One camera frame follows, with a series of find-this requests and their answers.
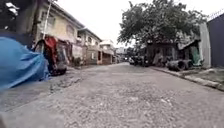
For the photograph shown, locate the makeshift shed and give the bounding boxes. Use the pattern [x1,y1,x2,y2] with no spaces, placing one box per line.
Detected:
[145,37,203,68]

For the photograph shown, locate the blue tarpaulin cover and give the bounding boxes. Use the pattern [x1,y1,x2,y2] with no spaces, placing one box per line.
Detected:
[0,36,50,90]

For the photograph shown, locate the dark metal gate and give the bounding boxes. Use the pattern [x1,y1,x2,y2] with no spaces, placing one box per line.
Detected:
[206,12,224,69]

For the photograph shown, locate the parked vehicle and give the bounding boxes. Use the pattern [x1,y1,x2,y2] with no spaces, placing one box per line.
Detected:
[128,55,146,67]

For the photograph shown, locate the beige two-storey building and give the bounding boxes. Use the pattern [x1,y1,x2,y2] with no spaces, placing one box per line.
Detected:
[32,0,86,64]

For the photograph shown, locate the large green tree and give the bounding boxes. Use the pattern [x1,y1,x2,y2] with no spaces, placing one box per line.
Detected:
[117,0,208,48]

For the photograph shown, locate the grey concrete wall pillar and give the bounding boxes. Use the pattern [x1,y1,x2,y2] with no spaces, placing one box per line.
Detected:
[199,22,212,69]

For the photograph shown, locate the grey concrete road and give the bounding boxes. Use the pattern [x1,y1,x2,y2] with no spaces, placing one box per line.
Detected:
[0,61,224,128]

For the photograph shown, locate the concrete kerb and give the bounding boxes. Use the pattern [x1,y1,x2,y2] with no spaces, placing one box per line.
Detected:
[149,65,224,92]

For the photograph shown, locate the white pole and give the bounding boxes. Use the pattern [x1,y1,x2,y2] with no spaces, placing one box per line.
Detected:
[42,0,53,40]

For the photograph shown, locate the dark concrete pipes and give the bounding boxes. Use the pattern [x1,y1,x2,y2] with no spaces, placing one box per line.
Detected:
[166,59,194,72]

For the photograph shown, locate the brown two-storey building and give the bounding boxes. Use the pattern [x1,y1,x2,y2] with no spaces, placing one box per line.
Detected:
[77,27,104,66]

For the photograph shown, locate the distant pale building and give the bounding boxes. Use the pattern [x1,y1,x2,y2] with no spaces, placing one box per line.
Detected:
[99,39,117,65]

